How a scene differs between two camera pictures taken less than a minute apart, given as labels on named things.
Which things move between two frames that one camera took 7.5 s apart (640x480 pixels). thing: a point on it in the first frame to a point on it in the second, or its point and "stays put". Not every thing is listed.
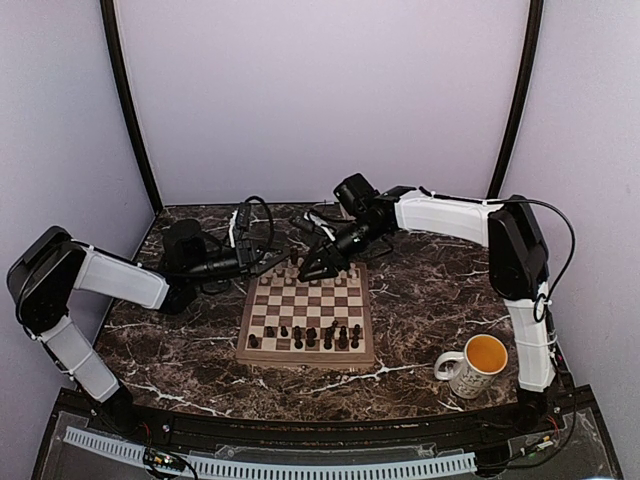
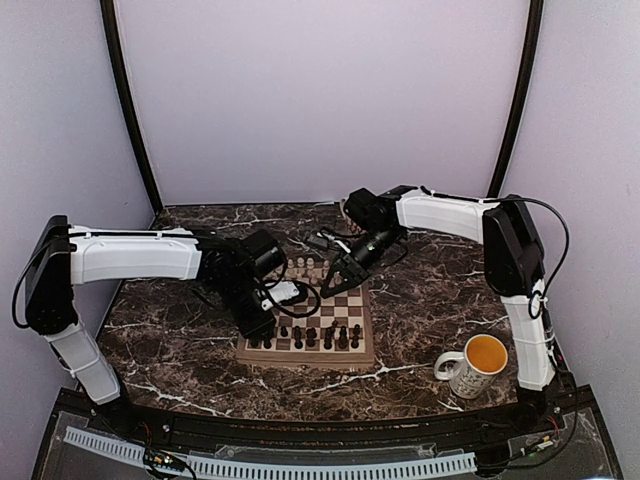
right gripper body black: [342, 257] to [383, 240]
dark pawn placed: [311, 334] stays put
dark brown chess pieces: [343, 341] stays put
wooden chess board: [311, 323] stays put
